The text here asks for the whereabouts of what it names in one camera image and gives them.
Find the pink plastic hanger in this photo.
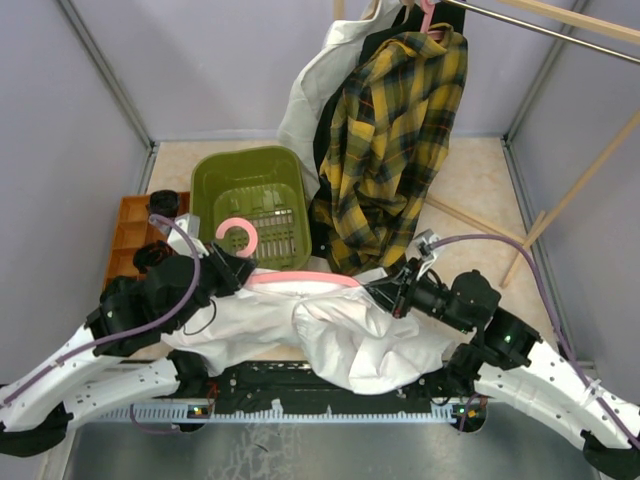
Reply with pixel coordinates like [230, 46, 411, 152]
[216, 217, 360, 288]

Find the white collared shirt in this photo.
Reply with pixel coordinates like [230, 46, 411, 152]
[162, 269, 453, 395]

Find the black hanging garment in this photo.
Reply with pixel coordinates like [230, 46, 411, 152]
[308, 3, 466, 258]

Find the metal hanging rod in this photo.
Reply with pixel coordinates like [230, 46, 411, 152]
[439, 0, 640, 67]

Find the cream white hanging garment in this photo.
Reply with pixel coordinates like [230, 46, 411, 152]
[277, 1, 401, 182]

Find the pink hanger with plaid shirt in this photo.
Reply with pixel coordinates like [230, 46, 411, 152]
[420, 0, 444, 42]

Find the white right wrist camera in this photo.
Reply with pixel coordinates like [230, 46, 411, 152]
[411, 229, 440, 263]

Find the green plastic basket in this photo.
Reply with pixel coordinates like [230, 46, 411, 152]
[189, 146, 311, 270]

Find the orange compartment tray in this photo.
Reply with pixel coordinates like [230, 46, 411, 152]
[102, 195, 173, 289]

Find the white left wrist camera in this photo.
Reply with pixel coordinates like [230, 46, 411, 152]
[166, 213, 208, 258]

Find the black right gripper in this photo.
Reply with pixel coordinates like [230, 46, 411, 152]
[361, 256, 473, 333]

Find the wooden rack frame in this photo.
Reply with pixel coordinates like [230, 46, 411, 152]
[332, 0, 640, 289]

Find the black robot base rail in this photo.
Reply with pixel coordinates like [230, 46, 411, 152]
[169, 357, 481, 416]

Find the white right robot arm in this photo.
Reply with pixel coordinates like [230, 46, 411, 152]
[365, 260, 639, 479]

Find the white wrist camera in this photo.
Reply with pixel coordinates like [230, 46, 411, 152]
[166, 213, 208, 258]
[411, 229, 440, 263]

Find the yellow plaid shirt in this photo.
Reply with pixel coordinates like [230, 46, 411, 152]
[311, 23, 468, 275]

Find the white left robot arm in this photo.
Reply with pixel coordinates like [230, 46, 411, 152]
[1, 243, 256, 458]

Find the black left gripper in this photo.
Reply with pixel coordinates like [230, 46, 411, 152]
[167, 237, 255, 330]

